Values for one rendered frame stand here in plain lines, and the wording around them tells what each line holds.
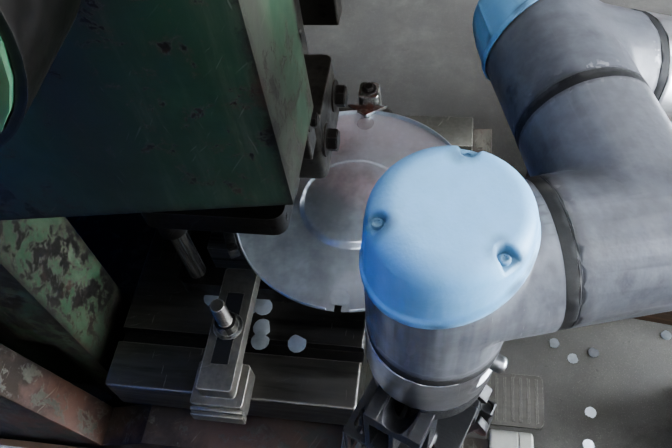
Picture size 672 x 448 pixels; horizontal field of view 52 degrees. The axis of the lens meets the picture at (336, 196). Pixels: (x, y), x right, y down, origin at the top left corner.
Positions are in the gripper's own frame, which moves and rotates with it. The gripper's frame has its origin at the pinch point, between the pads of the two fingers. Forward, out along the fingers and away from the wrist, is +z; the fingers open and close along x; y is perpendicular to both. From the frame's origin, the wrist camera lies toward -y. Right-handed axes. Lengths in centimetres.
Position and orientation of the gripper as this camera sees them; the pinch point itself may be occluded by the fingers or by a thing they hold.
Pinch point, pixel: (428, 427)
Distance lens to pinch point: 62.1
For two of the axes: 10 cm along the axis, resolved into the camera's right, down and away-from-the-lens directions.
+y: -5.0, 7.2, -4.8
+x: 8.6, 3.8, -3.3
